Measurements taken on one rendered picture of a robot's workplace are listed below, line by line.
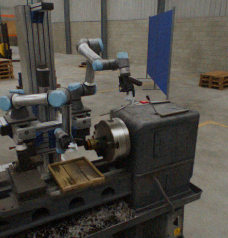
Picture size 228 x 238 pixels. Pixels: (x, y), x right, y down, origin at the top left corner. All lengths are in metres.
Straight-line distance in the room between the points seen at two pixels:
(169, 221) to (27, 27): 1.95
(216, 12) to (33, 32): 11.10
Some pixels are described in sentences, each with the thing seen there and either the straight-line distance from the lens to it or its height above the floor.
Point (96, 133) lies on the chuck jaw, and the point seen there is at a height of 1.14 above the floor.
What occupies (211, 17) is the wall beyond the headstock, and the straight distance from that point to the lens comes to 12.94.
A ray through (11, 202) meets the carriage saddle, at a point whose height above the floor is 0.90.
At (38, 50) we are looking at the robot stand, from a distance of 2.39.
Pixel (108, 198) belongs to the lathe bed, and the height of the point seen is 0.71.
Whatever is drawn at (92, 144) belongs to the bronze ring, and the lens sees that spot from 1.82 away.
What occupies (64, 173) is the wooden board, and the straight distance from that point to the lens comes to 1.91.
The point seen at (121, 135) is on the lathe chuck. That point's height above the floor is 1.16.
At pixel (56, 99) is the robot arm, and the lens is 1.88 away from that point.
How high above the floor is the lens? 1.85
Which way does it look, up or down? 19 degrees down
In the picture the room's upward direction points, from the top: straight up
